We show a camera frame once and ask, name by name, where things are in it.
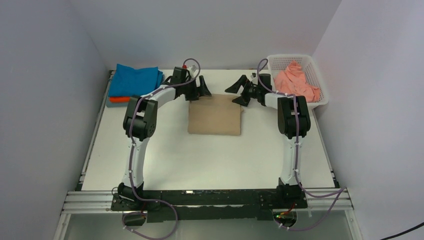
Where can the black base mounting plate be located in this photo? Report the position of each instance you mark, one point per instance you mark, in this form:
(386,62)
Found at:
(168,205)

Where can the folded blue t shirt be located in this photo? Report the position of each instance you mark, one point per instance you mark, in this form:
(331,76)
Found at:
(126,71)

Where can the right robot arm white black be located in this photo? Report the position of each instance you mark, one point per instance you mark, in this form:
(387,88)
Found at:
(293,122)

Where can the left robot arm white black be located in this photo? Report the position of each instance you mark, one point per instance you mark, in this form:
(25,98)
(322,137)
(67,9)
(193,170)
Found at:
(140,123)

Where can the white plastic laundry basket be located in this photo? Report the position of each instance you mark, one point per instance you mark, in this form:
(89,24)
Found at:
(279,62)

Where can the beige t shirt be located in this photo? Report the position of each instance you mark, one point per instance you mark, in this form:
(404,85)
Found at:
(215,115)

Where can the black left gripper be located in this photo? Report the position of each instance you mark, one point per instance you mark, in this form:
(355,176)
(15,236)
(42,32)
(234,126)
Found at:
(199,92)

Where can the folded orange t shirt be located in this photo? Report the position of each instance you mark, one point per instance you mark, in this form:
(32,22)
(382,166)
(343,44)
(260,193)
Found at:
(119,99)

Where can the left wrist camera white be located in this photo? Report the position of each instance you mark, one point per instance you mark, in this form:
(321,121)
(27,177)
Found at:
(192,69)

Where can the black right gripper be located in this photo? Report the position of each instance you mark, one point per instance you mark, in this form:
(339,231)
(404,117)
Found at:
(245,84)

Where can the aluminium frame rail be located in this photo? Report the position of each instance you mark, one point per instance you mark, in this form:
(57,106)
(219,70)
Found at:
(99,202)

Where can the pink t shirt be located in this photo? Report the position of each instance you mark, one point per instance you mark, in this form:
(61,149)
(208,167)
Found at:
(293,80)

